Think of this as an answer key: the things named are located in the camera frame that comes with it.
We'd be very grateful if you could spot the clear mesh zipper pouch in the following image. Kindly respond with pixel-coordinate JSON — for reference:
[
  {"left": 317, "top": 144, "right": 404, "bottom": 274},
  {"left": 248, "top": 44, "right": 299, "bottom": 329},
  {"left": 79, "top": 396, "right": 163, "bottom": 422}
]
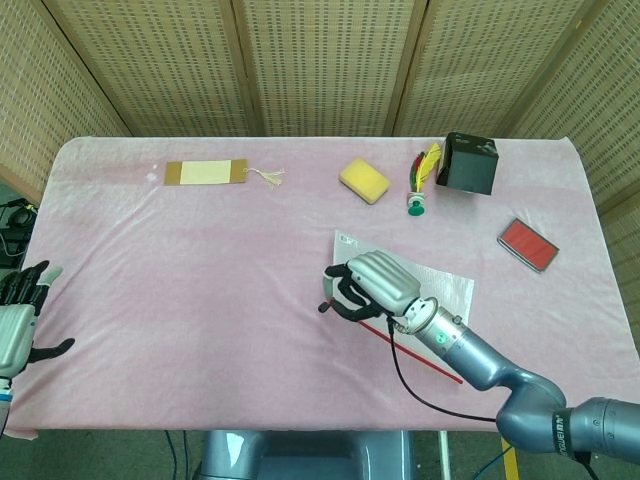
[{"left": 318, "top": 229, "right": 476, "bottom": 386}]

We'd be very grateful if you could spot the white table leg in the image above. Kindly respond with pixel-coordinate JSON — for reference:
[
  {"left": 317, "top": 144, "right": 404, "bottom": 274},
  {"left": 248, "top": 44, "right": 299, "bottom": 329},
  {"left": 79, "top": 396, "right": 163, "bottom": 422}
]
[{"left": 438, "top": 430, "right": 452, "bottom": 480}]

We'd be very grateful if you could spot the pink tablecloth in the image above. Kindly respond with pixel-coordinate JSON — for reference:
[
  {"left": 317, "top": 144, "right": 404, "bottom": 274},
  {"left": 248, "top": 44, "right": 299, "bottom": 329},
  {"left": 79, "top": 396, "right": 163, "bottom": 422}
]
[{"left": 9, "top": 134, "right": 601, "bottom": 440}]

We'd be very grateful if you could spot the red ink pad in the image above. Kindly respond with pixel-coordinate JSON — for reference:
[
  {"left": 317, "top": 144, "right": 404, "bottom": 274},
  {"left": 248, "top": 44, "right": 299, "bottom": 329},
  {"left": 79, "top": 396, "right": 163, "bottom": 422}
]
[{"left": 496, "top": 216, "right": 561, "bottom": 275}]

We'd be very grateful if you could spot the woven bamboo folding screen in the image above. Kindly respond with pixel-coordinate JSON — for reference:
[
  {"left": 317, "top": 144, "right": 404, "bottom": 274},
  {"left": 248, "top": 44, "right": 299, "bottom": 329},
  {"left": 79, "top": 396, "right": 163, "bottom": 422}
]
[{"left": 0, "top": 0, "right": 640, "bottom": 311}]

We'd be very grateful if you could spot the grey-blue robot torso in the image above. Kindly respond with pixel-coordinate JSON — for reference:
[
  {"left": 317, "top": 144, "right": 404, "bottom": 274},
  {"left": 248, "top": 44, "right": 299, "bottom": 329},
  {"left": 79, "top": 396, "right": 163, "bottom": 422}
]
[{"left": 199, "top": 429, "right": 416, "bottom": 480}]

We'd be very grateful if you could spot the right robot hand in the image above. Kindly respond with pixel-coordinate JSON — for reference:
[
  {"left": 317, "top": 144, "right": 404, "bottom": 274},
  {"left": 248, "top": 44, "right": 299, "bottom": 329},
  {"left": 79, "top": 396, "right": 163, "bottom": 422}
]
[{"left": 323, "top": 249, "right": 424, "bottom": 322}]

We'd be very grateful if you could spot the feather shuttlecock green base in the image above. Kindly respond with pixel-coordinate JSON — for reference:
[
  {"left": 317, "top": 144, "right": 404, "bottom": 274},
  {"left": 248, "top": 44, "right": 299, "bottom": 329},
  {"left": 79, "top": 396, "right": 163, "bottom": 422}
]
[{"left": 405, "top": 142, "right": 443, "bottom": 219}]

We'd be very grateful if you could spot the yellow sponge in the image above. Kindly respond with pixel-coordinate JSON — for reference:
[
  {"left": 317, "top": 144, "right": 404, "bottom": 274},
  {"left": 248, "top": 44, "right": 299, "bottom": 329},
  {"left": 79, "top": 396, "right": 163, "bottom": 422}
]
[{"left": 338, "top": 158, "right": 392, "bottom": 206}]

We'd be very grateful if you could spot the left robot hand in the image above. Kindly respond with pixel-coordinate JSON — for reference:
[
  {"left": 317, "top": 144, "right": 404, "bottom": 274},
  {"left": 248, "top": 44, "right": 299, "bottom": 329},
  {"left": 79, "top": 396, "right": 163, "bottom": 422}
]
[{"left": 0, "top": 259, "right": 76, "bottom": 379}]

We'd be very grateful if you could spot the black cardboard box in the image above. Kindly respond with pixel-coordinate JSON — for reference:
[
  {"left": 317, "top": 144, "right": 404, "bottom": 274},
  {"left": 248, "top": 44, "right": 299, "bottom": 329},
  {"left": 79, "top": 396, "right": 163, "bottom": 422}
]
[{"left": 434, "top": 131, "right": 500, "bottom": 196}]

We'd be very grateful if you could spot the blue floor cable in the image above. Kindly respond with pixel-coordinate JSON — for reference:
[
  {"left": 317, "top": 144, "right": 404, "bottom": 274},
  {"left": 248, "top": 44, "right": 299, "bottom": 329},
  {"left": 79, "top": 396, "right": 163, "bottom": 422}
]
[
  {"left": 469, "top": 443, "right": 516, "bottom": 480},
  {"left": 163, "top": 430, "right": 190, "bottom": 480}
]

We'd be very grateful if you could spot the black equipment with cables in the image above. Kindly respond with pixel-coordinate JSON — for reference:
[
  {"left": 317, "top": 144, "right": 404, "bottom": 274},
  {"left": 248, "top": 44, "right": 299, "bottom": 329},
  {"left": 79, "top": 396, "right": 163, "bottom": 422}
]
[{"left": 0, "top": 197, "right": 40, "bottom": 269}]

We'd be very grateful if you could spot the gold cream bookmark with tassel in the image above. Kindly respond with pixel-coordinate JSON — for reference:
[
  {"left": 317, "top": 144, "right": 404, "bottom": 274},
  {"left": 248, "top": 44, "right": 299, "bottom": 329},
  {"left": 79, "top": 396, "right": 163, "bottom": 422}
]
[{"left": 163, "top": 158, "right": 288, "bottom": 192}]

